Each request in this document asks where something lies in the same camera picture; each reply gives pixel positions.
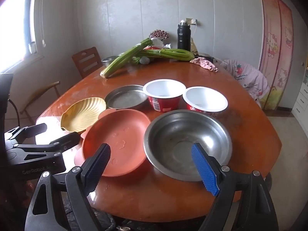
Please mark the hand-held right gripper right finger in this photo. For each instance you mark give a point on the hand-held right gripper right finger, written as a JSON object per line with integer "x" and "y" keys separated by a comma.
{"x": 204, "y": 170}

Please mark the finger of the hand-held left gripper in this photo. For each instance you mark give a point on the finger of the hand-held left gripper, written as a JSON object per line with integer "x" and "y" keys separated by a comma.
{"x": 36, "y": 128}
{"x": 65, "y": 142}

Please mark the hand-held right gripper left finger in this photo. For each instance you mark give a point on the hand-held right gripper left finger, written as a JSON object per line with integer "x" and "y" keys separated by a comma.
{"x": 98, "y": 167}

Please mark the yellow shell-shaped plate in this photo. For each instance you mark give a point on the yellow shell-shaped plate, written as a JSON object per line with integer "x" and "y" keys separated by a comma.
{"x": 81, "y": 115}

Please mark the orange bear-shaped plate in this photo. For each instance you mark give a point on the orange bear-shaped plate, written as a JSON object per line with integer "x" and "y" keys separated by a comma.
{"x": 120, "y": 134}

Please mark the large steel bowl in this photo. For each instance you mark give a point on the large steel bowl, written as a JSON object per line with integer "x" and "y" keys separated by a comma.
{"x": 173, "y": 137}

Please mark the red instant noodle cup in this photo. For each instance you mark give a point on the red instant noodle cup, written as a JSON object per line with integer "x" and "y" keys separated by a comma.
{"x": 163, "y": 89}
{"x": 204, "y": 98}

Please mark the round steel pan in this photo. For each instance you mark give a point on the round steel pan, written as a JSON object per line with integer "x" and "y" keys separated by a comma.
{"x": 125, "y": 98}

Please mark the light wooden armchair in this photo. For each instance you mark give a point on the light wooden armchair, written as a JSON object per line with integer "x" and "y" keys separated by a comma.
{"x": 48, "y": 84}

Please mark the brown wooden chair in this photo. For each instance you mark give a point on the brown wooden chair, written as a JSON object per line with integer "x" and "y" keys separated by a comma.
{"x": 86, "y": 60}

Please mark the small steel bowl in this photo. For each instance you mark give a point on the small steel bowl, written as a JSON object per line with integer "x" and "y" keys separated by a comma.
{"x": 109, "y": 61}

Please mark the celery bunch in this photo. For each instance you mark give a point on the celery bunch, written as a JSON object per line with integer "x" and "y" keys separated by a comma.
{"x": 120, "y": 61}
{"x": 173, "y": 53}

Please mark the window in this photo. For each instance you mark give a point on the window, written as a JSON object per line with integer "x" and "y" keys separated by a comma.
{"x": 14, "y": 28}

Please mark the pink strawberry print jacket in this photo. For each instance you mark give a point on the pink strawberry print jacket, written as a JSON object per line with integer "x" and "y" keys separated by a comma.
{"x": 247, "y": 77}

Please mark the pink cloth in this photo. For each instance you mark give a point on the pink cloth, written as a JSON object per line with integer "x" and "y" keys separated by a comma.
{"x": 204, "y": 63}

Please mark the foam netted fruit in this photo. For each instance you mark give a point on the foam netted fruit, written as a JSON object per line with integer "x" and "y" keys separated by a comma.
{"x": 145, "y": 60}

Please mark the white cabinet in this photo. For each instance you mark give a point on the white cabinet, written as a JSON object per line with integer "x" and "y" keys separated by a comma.
{"x": 300, "y": 101}

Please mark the brown paper bag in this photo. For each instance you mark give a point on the brown paper bag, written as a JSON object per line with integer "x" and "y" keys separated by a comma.
{"x": 193, "y": 47}

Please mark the red snack packet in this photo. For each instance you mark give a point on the red snack packet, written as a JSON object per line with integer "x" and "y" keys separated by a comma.
{"x": 156, "y": 48}

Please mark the white plastic bag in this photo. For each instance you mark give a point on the white plastic bag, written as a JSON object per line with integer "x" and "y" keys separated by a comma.
{"x": 157, "y": 42}

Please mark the black thermos bottle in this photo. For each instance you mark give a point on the black thermos bottle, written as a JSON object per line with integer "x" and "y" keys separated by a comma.
{"x": 183, "y": 36}

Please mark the pink cartoon curtain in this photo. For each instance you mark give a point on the pink cartoon curtain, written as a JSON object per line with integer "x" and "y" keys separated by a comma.
{"x": 274, "y": 41}

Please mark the white box on window frame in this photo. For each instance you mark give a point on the white box on window frame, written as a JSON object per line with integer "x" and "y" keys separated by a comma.
{"x": 32, "y": 47}

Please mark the white wall socket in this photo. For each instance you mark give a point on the white wall socket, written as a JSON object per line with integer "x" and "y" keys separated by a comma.
{"x": 192, "y": 21}

